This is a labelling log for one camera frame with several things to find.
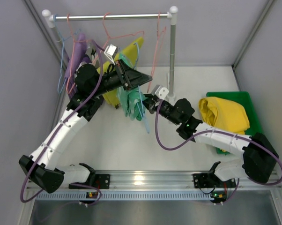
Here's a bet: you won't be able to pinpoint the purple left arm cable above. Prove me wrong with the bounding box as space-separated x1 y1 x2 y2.
19 39 103 203

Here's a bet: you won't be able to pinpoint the empty light blue hanger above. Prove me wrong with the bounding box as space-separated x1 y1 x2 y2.
52 14 71 94

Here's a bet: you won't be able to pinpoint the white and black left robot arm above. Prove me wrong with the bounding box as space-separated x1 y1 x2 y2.
19 60 152 193

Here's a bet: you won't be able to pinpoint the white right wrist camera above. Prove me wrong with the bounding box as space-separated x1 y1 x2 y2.
151 84 169 100

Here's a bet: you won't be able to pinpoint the green tie-dye trousers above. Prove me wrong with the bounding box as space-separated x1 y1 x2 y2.
116 52 146 122

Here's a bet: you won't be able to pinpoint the camouflage trousers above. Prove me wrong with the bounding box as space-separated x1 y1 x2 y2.
81 44 97 67

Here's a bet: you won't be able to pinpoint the silver clothes rack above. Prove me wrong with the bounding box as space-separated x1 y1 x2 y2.
42 6 178 99

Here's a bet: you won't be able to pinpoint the pink hanger of purple trousers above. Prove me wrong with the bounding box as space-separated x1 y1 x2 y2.
65 13 95 94

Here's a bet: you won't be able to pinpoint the aluminium mounting rail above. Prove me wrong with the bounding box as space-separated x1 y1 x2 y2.
35 171 282 203

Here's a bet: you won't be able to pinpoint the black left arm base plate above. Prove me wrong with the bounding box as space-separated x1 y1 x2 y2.
68 173 110 189

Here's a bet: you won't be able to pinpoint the pink hanger of olive trousers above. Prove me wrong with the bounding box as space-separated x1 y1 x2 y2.
68 12 145 93

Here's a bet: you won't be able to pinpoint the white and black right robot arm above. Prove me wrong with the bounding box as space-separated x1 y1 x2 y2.
142 94 281 186

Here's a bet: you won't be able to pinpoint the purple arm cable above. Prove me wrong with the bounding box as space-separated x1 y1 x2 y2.
155 100 282 186
19 39 103 203

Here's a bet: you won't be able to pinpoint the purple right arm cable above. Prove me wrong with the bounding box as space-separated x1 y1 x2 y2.
155 100 282 186

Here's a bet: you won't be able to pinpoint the pink hanger of yellow trousers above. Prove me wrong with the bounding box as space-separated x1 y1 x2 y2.
151 13 167 78

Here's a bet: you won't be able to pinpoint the olive yellow trousers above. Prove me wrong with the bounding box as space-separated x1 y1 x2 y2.
95 37 144 108

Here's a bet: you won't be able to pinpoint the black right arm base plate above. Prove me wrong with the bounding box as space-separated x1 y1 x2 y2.
193 173 236 189

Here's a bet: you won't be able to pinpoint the blue hanger of green trousers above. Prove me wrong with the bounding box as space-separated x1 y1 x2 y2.
133 42 150 134

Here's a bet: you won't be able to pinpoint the green plastic bin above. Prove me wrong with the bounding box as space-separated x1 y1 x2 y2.
206 91 263 155

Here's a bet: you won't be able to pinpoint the purple trousers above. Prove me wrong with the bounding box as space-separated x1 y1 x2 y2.
65 32 87 98

